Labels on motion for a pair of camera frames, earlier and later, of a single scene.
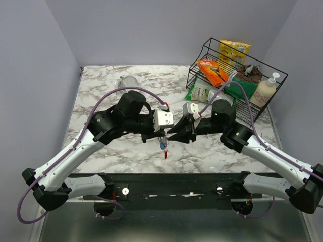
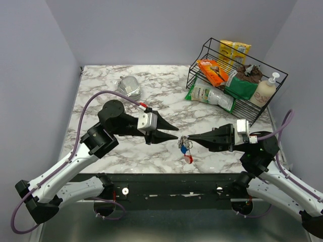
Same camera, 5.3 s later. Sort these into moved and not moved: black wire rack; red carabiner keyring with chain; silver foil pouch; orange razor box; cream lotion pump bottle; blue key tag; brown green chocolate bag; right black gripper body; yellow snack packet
Moved: right black gripper body; blue key tag; red carabiner keyring with chain
Not moved: black wire rack; yellow snack packet; cream lotion pump bottle; orange razor box; silver foil pouch; brown green chocolate bag
